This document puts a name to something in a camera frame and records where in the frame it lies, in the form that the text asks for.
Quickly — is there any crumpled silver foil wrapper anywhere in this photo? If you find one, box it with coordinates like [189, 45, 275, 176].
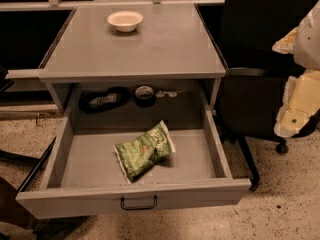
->
[155, 90, 184, 99]

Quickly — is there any black drawer handle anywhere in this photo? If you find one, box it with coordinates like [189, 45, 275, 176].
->
[120, 195, 158, 211]

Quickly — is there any black office chair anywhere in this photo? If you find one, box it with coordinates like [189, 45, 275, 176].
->
[216, 0, 319, 190]

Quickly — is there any white paper bowl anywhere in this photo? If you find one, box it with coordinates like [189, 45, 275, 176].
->
[107, 11, 143, 33]

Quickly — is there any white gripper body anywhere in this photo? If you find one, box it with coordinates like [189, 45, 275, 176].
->
[294, 0, 320, 70]

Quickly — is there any green jalapeno chip bag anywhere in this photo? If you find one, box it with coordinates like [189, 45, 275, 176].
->
[114, 121, 176, 183]

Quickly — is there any grey cabinet counter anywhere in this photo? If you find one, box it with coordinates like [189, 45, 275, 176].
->
[37, 2, 228, 113]

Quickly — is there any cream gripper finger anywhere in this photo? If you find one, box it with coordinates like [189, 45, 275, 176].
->
[272, 27, 297, 54]
[274, 69, 320, 138]

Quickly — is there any black tape roll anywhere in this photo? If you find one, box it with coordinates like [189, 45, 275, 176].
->
[134, 85, 155, 107]

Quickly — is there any grey open drawer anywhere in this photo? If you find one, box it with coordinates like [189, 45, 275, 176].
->
[17, 83, 250, 219]

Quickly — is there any black pouch with label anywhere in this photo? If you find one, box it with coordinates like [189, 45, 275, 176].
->
[79, 87, 130, 114]

